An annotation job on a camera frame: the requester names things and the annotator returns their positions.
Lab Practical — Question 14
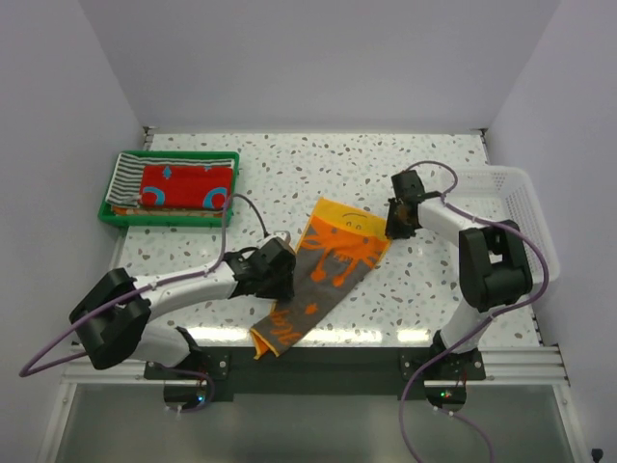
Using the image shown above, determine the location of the orange folded cartoon towel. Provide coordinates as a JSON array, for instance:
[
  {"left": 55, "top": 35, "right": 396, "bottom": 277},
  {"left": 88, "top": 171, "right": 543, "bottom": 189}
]
[{"left": 112, "top": 205, "right": 222, "bottom": 218}]

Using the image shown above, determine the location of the orange yellow patterned towel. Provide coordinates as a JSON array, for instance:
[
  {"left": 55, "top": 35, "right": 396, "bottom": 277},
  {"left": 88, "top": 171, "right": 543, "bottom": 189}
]
[{"left": 250, "top": 198, "right": 390, "bottom": 360}]

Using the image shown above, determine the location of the green white striped towel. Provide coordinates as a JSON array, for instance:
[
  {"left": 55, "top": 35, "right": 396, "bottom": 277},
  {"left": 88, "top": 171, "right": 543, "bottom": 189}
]
[{"left": 106, "top": 152, "right": 236, "bottom": 208}]

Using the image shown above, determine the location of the black mounting base plate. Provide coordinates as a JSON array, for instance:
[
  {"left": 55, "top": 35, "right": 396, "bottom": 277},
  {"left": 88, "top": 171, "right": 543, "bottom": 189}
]
[{"left": 144, "top": 344, "right": 487, "bottom": 404}]

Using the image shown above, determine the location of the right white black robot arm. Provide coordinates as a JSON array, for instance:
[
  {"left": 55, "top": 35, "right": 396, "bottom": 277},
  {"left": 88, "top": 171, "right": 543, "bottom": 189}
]
[{"left": 386, "top": 170, "right": 533, "bottom": 379}]

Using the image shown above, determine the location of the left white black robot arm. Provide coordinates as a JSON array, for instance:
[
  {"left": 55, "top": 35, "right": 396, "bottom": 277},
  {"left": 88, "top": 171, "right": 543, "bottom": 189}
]
[{"left": 69, "top": 235, "right": 296, "bottom": 379}]

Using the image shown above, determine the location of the green plastic tray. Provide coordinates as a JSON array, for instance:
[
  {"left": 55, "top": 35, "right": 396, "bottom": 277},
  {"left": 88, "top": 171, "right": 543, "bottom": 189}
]
[{"left": 98, "top": 150, "right": 239, "bottom": 227}]

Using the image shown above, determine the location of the red blue patterned towel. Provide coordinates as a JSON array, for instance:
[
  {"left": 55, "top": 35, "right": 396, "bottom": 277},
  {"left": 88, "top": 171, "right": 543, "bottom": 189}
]
[{"left": 139, "top": 165, "right": 233, "bottom": 210}]

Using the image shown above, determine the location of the white plastic basket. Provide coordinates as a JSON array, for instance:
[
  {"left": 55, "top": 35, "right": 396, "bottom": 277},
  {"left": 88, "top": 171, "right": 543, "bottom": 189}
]
[{"left": 446, "top": 166, "right": 560, "bottom": 283}]

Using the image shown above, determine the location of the aluminium frame rail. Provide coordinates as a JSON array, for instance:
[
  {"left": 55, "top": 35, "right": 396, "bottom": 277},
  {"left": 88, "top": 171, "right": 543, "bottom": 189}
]
[{"left": 37, "top": 346, "right": 591, "bottom": 462}]

